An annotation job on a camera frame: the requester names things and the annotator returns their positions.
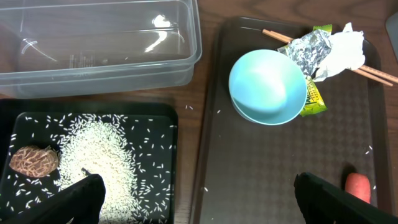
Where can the clear plastic bin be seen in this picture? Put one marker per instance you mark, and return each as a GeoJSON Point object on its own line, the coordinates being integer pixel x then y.
{"type": "Point", "coordinates": [53, 48]}

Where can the grey dishwasher rack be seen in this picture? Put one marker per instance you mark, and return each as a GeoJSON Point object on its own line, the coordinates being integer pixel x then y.
{"type": "Point", "coordinates": [392, 31]}

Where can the white napkin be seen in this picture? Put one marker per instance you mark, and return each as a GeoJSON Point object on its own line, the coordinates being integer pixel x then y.
{"type": "Point", "coordinates": [346, 53]}

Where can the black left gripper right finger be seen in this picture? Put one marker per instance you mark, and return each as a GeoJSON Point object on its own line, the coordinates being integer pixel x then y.
{"type": "Point", "coordinates": [321, 202]}

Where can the green snack wrapper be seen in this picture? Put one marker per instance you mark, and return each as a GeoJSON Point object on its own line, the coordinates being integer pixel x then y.
{"type": "Point", "coordinates": [308, 52]}

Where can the black rectangular tray bin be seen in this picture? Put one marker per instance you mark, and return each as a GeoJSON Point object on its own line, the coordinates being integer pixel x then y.
{"type": "Point", "coordinates": [161, 155]}

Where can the brown serving tray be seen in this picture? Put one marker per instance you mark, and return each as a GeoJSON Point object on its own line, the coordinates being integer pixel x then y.
{"type": "Point", "coordinates": [246, 171]}

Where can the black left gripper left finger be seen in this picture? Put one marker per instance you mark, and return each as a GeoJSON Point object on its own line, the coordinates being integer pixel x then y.
{"type": "Point", "coordinates": [80, 203]}

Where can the light blue small bowl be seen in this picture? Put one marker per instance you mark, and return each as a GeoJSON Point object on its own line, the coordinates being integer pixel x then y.
{"type": "Point", "coordinates": [267, 87]}

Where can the brown noodle lump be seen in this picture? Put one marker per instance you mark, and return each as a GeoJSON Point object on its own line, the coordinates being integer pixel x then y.
{"type": "Point", "coordinates": [33, 161]}

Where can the white rice pile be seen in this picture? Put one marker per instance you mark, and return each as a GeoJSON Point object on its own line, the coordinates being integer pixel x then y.
{"type": "Point", "coordinates": [99, 165]}

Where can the orange carrot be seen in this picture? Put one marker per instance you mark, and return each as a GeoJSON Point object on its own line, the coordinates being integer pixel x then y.
{"type": "Point", "coordinates": [358, 185]}

